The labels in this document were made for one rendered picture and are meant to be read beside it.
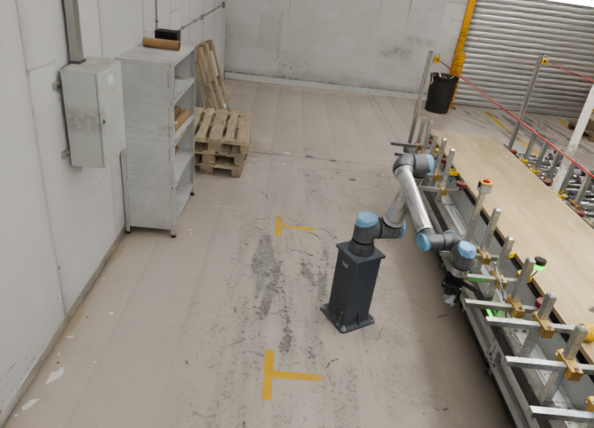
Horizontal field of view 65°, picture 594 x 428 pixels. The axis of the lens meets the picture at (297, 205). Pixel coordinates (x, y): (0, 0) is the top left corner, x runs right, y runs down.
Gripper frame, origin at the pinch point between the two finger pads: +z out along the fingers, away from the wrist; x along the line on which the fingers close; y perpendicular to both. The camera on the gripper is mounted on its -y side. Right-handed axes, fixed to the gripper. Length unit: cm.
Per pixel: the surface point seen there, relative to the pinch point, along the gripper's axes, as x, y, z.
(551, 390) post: 48, -33, 4
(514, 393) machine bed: -5, -58, 66
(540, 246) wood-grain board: -60, -72, -8
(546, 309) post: 22.7, -33.3, -21.0
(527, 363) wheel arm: 52, -15, -13
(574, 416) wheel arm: 77, -22, -14
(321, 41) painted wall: -802, 57, -12
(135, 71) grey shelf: -161, 218, -63
